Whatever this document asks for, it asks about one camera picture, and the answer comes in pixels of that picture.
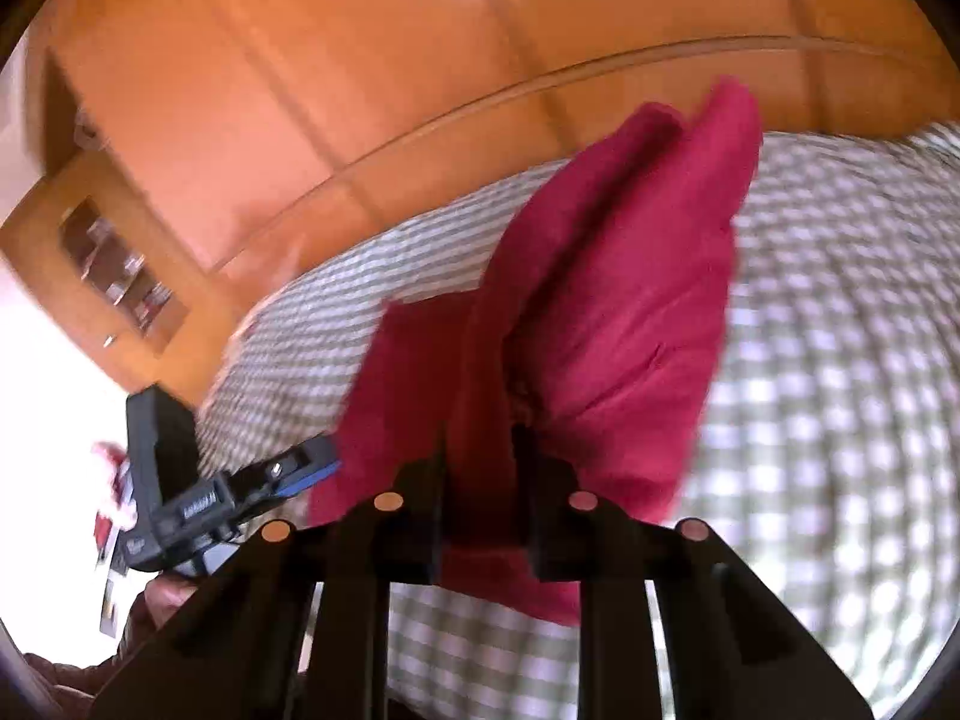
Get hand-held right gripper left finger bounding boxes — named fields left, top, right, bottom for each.
left=90, top=426, right=452, bottom=720

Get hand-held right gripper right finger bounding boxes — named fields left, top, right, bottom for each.
left=512, top=426, right=876, bottom=720

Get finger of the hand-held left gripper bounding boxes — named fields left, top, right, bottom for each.
left=223, top=437, right=343, bottom=524

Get maroon long-sleeve shirt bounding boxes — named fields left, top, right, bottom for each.
left=306, top=75, right=766, bottom=628

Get person's left forearm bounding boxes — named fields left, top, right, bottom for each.
left=21, top=598, right=155, bottom=702

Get person's left hand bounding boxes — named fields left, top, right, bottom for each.
left=141, top=576, right=202, bottom=629

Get red white printed papers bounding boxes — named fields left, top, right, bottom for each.
left=90, top=441, right=140, bottom=638

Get wooden glass-door cabinet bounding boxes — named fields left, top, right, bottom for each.
left=0, top=148, right=235, bottom=387

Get green white checked blanket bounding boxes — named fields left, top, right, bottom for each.
left=196, top=120, right=960, bottom=720

